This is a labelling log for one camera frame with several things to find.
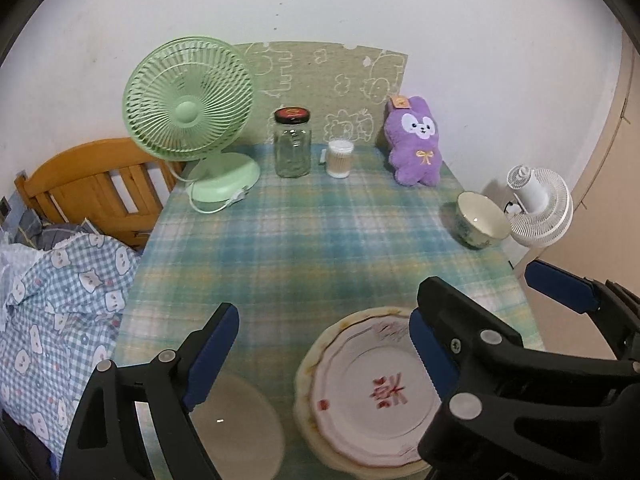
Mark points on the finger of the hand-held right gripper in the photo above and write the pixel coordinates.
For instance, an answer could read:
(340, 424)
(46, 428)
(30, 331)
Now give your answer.
(560, 282)
(480, 320)

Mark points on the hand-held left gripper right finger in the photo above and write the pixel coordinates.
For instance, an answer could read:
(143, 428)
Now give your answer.
(430, 360)

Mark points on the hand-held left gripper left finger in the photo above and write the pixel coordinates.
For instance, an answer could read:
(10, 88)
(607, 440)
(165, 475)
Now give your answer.
(210, 355)

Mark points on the large floral ceramic bowl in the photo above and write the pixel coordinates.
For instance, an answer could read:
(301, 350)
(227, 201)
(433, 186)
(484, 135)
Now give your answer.
(240, 425)

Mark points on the red patterned white plate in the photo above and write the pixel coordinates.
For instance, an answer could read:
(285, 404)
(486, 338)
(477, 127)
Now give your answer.
(360, 400)

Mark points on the scalloped yellow floral plate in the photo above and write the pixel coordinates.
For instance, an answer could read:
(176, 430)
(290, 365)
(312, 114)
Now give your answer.
(299, 410)

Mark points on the white folding fan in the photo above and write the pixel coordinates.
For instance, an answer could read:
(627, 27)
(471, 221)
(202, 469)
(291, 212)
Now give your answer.
(545, 220)

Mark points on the small floral ceramic bowl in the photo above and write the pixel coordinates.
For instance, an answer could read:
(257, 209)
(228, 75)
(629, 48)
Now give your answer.
(480, 212)

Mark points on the beige door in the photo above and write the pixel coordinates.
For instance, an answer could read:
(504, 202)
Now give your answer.
(610, 185)

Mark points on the plaid tablecloth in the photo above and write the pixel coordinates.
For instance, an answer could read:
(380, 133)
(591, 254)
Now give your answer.
(300, 250)

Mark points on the blue checkered printed blanket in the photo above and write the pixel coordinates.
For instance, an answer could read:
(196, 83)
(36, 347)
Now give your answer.
(50, 320)

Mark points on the purple plush bunny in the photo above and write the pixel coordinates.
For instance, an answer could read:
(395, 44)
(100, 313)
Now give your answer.
(415, 160)

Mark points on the grey cloth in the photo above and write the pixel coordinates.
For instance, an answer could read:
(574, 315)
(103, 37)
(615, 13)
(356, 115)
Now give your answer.
(50, 235)

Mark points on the cotton swab container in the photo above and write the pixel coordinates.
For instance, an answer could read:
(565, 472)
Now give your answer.
(340, 162)

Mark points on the glass jar with dark lid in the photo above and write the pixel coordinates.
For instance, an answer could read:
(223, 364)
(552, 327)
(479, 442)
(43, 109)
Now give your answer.
(292, 150)

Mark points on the wooden bed headboard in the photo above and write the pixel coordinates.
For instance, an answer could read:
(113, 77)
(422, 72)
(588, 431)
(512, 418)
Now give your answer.
(75, 170)

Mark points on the green desk fan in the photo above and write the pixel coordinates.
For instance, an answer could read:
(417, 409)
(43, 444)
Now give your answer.
(187, 110)

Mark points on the green printed wall mat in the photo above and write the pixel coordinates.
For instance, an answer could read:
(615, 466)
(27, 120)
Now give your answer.
(320, 80)

